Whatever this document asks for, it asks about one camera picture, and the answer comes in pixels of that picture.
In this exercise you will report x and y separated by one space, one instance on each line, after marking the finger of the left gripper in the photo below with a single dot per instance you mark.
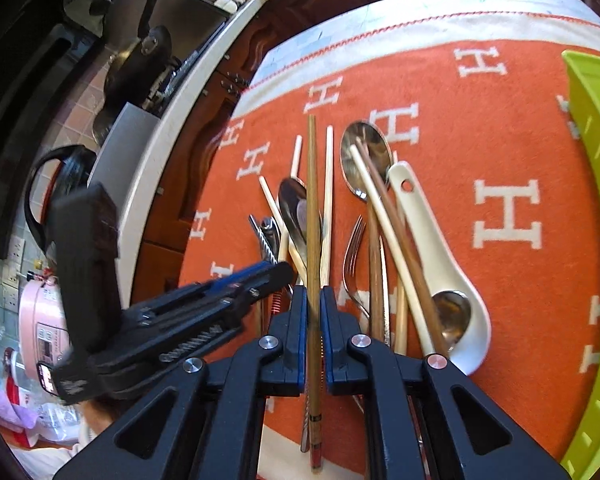
239 276
260 282

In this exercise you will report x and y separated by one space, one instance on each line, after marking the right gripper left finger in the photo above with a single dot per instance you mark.
191 419

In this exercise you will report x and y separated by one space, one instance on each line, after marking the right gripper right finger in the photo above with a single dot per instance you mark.
424 418

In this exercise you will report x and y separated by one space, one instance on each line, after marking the light bamboo chopstick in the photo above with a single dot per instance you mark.
326 251

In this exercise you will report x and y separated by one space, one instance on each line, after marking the pale chopstick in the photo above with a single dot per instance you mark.
286 248

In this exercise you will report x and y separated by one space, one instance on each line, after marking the steel twisted chopstick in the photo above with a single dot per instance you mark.
267 253

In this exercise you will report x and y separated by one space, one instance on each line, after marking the small steel spoon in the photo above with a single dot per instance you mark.
292 203

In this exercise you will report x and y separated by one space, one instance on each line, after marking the steel fork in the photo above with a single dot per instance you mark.
350 260

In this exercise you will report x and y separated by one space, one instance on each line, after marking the cream chopstick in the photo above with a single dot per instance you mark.
390 249

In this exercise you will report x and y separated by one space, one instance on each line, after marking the white ceramic soup spoon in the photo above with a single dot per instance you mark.
466 324

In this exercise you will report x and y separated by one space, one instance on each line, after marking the dark wooden chopstick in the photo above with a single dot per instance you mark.
313 243

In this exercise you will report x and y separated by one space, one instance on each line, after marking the large steel spoon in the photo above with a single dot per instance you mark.
364 149

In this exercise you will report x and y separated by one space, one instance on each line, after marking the pink rice cooker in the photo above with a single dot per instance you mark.
43 335

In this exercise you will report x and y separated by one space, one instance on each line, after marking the black phone on gripper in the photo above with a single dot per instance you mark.
84 229

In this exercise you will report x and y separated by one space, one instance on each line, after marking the black electric kettle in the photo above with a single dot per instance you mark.
75 163

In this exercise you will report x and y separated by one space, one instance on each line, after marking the black frying pan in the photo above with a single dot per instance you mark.
133 71

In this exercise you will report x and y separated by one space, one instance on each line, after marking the orange H-pattern cloth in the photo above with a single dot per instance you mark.
475 95

